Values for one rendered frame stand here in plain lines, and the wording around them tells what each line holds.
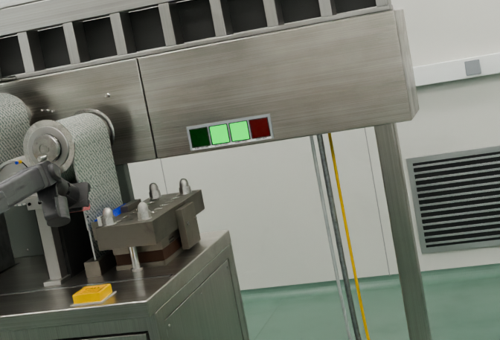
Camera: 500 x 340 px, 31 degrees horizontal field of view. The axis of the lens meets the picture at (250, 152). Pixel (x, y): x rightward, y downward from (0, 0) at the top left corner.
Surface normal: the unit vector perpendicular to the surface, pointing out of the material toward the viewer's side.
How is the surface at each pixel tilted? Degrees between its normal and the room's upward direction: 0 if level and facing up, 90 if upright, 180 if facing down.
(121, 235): 90
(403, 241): 90
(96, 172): 90
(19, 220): 90
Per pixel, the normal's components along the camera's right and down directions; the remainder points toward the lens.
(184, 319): 0.95, -0.14
